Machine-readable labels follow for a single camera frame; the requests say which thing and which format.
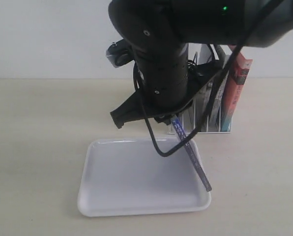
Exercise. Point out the grey white spine book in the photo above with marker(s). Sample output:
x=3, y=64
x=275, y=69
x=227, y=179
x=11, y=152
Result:
x=214, y=119

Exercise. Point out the dark blue spine book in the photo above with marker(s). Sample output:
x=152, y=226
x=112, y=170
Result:
x=176, y=124

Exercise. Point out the black and white book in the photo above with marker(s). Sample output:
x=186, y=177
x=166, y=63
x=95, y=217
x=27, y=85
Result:
x=205, y=56

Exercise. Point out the white plastic tray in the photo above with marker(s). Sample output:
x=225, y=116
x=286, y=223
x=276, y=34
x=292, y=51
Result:
x=124, y=177

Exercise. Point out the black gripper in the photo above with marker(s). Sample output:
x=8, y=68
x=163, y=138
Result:
x=140, y=106

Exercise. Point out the white wire book rack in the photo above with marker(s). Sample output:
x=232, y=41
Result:
x=188, y=118

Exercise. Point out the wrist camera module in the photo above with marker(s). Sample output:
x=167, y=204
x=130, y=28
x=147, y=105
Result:
x=119, y=53

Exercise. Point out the red spine book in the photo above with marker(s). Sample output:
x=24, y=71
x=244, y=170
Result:
x=237, y=76

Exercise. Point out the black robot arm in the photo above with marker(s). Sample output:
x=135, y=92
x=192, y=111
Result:
x=157, y=33

